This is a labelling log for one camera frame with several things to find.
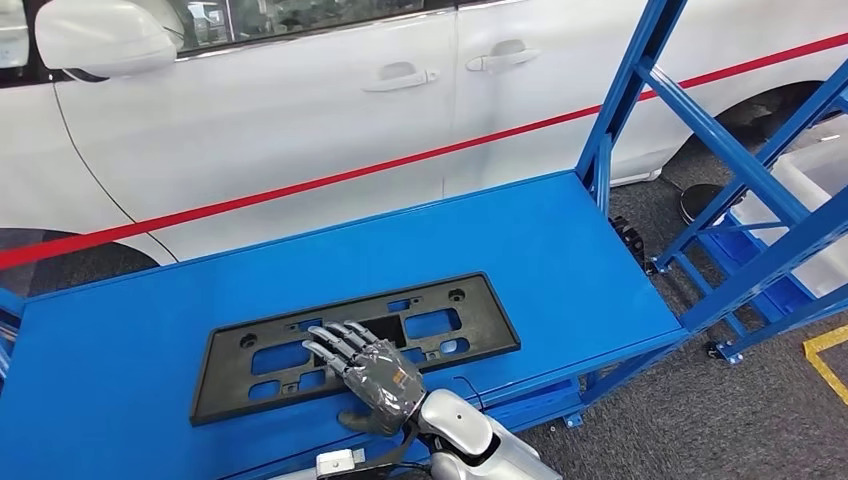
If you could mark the black plastic plate frame part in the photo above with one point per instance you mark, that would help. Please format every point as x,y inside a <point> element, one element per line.
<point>487,331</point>

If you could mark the black ribbed plastic object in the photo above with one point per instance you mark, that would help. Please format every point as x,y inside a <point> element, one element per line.
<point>628,242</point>

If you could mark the red barrier belt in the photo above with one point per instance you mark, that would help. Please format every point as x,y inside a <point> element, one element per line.
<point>265,195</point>

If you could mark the black caster wheel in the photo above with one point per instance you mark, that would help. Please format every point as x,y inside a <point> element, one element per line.
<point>714,350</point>
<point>654,266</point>

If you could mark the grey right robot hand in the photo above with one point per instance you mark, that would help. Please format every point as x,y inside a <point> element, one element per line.
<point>384,384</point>

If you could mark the white car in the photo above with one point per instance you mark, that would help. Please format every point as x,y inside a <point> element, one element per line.
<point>265,132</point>

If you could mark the large translucent white bin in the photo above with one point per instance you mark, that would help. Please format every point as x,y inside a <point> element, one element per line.
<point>821,192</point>

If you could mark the black round stanchion base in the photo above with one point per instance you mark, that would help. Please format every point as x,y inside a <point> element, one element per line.
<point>699,202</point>

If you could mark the blue metal shelf rack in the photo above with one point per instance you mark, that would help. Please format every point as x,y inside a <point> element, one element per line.
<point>775,298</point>
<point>563,252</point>

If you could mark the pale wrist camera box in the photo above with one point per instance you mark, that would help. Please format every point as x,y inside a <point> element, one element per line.
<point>334,462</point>

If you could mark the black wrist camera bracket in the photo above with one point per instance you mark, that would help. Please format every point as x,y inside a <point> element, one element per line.
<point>391,457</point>

